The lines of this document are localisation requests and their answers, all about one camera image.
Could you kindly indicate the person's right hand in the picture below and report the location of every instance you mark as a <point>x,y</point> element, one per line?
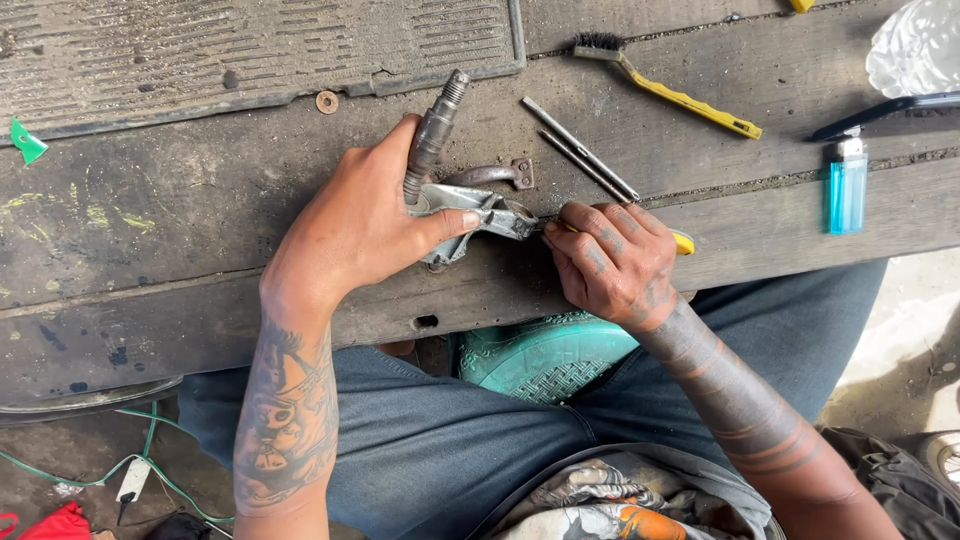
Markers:
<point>611,262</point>

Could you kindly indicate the person's left hand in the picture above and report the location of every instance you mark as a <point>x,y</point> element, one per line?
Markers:
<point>352,217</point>

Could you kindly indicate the grey metal bracket with shaft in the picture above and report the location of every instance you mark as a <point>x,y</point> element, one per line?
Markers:
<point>461,180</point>

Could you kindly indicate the thin metal rod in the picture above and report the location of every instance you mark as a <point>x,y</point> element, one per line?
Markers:
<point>581,148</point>
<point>581,165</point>

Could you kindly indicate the teal plastic stool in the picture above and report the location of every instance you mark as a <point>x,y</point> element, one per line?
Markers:
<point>544,356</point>

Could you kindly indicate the rusty metal washer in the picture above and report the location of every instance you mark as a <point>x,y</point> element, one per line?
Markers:
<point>327,102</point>

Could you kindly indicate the grey ribbed rubber mat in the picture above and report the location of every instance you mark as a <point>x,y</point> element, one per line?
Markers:
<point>247,52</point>

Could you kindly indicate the blue jeans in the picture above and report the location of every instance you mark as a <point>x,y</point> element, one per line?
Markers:
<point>465,442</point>

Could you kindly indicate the patterned shirt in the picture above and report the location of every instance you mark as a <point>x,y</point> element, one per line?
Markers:
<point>622,502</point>

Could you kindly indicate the blue transparent lighter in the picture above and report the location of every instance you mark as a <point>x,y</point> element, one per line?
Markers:
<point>846,187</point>

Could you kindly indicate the black smartphone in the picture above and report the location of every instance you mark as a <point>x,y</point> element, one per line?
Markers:
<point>881,114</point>

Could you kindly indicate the curved metal rim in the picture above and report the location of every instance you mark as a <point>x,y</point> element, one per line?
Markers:
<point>90,397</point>

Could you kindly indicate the small yellow object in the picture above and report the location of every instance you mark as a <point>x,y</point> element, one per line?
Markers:
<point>801,4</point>

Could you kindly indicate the green plastic scrap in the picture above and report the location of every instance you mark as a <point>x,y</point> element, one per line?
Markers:
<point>26,142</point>

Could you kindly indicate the dark grey bag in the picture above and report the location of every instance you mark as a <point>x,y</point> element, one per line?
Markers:
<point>896,480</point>

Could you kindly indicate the clear plastic bottle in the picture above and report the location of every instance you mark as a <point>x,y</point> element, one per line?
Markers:
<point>916,49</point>

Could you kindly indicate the red cloth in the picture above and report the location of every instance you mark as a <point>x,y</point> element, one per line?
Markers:
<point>52,525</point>

